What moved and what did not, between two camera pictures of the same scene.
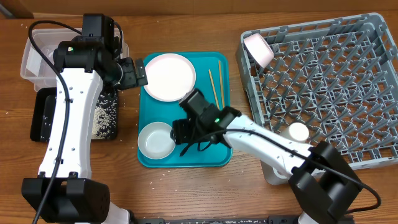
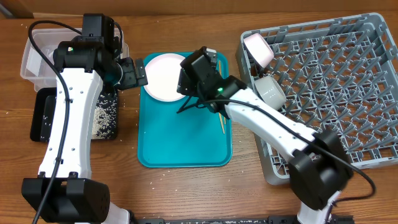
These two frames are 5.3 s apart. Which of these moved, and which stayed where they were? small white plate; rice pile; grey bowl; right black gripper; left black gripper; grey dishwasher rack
Moved: grey bowl; right black gripper
Stayed: grey dishwasher rack; left black gripper; small white plate; rice pile
